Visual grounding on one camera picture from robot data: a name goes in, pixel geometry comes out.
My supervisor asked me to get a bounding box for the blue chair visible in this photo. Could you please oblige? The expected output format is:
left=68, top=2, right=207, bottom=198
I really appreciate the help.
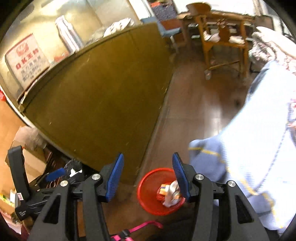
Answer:
left=140, top=16, right=181, bottom=53

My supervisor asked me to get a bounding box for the white red-lettered sign box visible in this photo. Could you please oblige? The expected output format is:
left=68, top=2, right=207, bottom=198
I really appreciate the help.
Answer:
left=5, top=34, right=50, bottom=90

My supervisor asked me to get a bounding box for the pink strap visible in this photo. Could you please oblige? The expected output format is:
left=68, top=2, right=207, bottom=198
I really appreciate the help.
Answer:
left=111, top=220, right=164, bottom=241

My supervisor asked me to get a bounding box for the floral quilt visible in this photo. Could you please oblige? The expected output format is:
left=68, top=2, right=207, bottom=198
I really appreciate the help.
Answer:
left=248, top=26, right=295, bottom=74

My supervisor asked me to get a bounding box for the wooden table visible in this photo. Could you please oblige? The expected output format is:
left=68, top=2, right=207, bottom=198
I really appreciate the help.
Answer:
left=177, top=11, right=254, bottom=49

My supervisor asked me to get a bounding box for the blue checked bed sheet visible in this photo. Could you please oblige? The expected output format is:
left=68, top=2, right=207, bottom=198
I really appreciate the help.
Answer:
left=189, top=61, right=295, bottom=235

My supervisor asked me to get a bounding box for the crumpled trash in basket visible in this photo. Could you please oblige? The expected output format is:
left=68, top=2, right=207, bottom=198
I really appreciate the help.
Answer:
left=156, top=180, right=185, bottom=208

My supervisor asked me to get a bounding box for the wooden chair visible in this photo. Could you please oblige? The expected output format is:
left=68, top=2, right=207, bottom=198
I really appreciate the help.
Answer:
left=186, top=2, right=248, bottom=79

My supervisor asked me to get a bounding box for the brown wooden cabinet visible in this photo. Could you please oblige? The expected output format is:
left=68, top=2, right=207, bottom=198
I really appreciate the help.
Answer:
left=20, top=23, right=173, bottom=185

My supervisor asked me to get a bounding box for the red plastic trash basket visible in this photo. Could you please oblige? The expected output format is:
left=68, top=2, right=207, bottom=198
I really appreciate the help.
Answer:
left=137, top=168, right=185, bottom=216

